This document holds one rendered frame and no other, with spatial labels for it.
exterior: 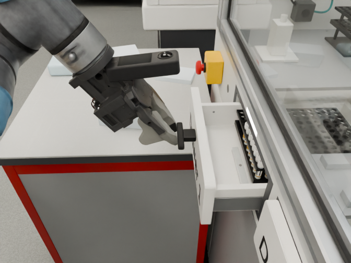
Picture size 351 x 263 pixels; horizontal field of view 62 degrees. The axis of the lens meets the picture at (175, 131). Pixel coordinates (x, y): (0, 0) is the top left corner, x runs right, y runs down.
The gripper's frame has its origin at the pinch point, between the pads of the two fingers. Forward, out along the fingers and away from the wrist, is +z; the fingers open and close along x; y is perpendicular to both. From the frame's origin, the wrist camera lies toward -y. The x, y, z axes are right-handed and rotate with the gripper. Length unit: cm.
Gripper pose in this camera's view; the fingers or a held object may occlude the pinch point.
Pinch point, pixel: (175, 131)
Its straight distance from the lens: 56.4
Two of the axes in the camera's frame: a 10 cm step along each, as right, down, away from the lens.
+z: 5.7, 6.1, 5.4
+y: -8.2, 4.6, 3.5
